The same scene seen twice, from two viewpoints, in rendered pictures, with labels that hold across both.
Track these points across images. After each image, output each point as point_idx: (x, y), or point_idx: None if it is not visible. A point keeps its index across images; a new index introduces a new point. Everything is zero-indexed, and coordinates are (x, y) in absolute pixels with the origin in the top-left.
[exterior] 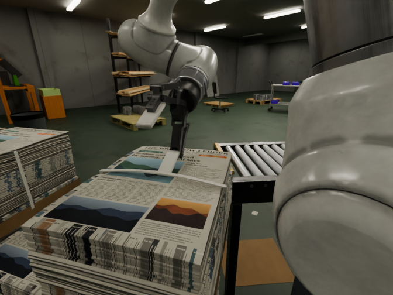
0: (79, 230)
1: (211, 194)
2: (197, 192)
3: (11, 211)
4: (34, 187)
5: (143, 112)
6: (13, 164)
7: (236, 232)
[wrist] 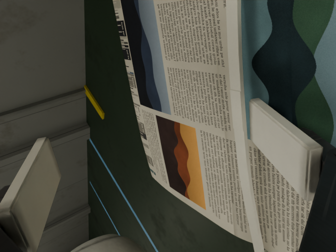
0: (122, 39)
1: (231, 220)
2: (229, 197)
3: None
4: None
5: (19, 169)
6: None
7: None
